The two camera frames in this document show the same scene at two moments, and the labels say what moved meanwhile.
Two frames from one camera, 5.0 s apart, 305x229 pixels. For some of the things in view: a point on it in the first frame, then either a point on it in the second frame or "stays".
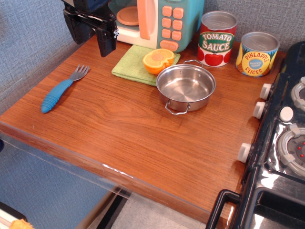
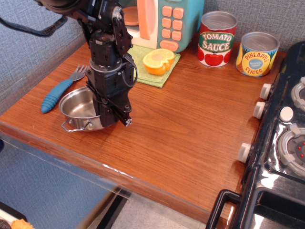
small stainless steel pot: x=189 y=86 -> x=78 y=105
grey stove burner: x=291 y=149 stays
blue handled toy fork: x=53 y=96 stays
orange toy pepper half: x=156 y=61 stays
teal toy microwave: x=172 y=26 stays
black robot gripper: x=94 y=13 -> x=110 y=85
